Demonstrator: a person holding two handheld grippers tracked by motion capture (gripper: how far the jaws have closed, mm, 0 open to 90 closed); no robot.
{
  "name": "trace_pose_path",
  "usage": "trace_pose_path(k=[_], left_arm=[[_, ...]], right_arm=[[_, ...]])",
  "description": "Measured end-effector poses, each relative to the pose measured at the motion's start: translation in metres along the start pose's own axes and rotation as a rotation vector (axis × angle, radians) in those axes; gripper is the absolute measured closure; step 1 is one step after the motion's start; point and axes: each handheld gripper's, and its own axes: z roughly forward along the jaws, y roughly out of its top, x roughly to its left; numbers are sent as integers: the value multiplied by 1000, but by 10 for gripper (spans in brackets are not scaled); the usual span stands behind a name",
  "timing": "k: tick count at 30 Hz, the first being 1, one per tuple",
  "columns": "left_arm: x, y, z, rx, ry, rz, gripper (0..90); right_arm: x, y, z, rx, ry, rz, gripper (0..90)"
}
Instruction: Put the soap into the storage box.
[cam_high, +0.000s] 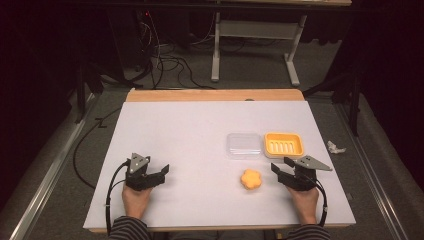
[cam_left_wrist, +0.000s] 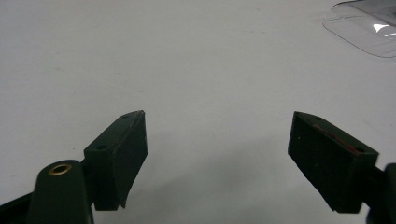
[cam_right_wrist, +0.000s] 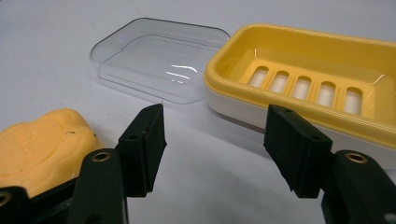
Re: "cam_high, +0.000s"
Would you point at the white table cover board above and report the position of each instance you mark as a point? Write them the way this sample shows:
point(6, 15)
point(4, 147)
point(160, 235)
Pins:
point(193, 140)

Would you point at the yellow soap dish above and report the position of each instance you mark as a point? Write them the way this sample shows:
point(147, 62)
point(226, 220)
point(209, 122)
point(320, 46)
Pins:
point(284, 145)

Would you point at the person's right hand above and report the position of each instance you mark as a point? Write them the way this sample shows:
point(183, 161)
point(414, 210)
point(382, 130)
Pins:
point(306, 203)

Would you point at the silver metal floor rail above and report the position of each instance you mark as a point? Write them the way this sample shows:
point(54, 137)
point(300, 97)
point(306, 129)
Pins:
point(43, 180)
point(370, 173)

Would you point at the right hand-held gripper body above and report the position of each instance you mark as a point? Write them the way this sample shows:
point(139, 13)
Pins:
point(302, 178)

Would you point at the black metal stand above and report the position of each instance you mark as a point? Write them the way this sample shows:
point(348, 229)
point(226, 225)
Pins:
point(350, 96)
point(85, 90)

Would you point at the white metal desk frame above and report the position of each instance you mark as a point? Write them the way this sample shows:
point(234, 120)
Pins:
point(256, 30)

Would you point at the orange flower-shaped soap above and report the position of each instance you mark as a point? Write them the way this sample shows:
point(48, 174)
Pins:
point(250, 179)

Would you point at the clear plastic container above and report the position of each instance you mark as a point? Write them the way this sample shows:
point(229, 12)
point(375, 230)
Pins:
point(244, 146)

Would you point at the person's left hand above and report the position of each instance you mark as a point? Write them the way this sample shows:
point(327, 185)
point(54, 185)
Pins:
point(136, 201)

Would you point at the wooden table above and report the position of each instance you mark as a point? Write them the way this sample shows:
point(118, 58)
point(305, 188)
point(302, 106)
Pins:
point(213, 95)

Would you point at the crumpled white paper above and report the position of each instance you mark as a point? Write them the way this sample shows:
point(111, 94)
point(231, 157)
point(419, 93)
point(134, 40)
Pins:
point(335, 147)

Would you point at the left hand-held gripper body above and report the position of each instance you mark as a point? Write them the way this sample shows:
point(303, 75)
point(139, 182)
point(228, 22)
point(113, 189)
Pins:
point(136, 178)

